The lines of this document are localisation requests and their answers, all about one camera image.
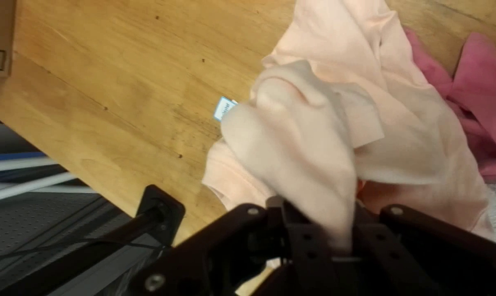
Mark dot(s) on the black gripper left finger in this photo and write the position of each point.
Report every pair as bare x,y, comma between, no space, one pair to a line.
307,258

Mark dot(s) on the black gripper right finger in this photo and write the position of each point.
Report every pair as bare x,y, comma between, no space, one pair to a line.
381,264

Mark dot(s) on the peach shirt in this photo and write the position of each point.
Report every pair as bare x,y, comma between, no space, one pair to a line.
324,126

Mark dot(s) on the pink shirt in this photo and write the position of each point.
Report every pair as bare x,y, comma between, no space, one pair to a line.
483,88

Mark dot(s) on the silver tripod leg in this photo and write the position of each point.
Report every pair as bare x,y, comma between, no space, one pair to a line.
23,184

